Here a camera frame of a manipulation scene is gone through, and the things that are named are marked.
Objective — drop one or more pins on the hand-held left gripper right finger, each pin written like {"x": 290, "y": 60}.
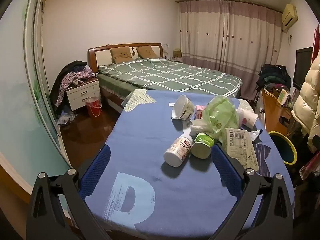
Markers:
{"x": 226, "y": 170}

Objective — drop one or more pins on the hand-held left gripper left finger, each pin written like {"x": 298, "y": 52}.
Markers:
{"x": 96, "y": 170}

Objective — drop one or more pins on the white receipt paper package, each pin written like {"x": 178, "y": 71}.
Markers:
{"x": 240, "y": 145}

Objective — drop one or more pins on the green-labelled clear jar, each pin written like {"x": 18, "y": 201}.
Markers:
{"x": 201, "y": 147}

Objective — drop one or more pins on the white tissue paper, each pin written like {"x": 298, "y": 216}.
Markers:
{"x": 200, "y": 126}

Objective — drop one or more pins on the white supplement bottle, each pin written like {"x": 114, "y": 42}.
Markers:
{"x": 176, "y": 151}

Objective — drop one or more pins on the pale green plastic bag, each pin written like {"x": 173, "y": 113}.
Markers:
{"x": 220, "y": 115}

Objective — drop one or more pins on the white paper cup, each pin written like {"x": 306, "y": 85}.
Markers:
{"x": 250, "y": 118}

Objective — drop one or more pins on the pink carton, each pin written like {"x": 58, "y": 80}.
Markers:
{"x": 199, "y": 112}

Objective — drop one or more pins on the yellow-rimmed dark trash bin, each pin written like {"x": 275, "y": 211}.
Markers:
{"x": 290, "y": 145}

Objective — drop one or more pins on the white plastic yogurt tub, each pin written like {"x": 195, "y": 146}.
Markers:
{"x": 181, "y": 107}

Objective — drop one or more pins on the clear plastic bags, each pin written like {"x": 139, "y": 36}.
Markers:
{"x": 65, "y": 118}

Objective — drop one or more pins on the red bucket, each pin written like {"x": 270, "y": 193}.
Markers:
{"x": 93, "y": 106}

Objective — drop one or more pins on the blue printed blanket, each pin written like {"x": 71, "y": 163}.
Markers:
{"x": 150, "y": 135}

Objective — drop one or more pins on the long wooden cabinet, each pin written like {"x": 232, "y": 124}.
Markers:
{"x": 273, "y": 115}

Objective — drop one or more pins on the white nightstand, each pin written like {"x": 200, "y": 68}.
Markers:
{"x": 82, "y": 95}

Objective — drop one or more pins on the white paper slip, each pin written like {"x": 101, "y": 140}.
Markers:
{"x": 172, "y": 104}

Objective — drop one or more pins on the pink patterned bag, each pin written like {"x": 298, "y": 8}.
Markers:
{"x": 311, "y": 166}

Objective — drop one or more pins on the pile of mixed clothes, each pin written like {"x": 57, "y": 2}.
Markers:
{"x": 72, "y": 75}

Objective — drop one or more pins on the sliding wardrobe door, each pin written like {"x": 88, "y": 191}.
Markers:
{"x": 20, "y": 105}

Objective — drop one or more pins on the pile of dark clothes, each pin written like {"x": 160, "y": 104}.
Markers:
{"x": 273, "y": 76}

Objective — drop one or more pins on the cream puffer jacket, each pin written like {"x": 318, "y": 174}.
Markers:
{"x": 308, "y": 100}

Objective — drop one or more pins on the green checked bedspread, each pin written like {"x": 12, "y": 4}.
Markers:
{"x": 162, "y": 75}

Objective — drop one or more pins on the wooden bed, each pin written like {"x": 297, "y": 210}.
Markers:
{"x": 100, "y": 55}

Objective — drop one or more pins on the tan embroidered pillow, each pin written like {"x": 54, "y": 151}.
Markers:
{"x": 121, "y": 54}
{"x": 147, "y": 51}

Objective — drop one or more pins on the black television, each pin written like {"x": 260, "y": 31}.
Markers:
{"x": 302, "y": 67}

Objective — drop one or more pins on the beige and mauve curtain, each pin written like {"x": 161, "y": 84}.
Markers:
{"x": 225, "y": 37}

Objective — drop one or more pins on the red hanging decoration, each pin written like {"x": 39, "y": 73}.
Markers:
{"x": 317, "y": 42}

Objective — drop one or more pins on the wall air conditioner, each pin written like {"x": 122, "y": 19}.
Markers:
{"x": 289, "y": 15}

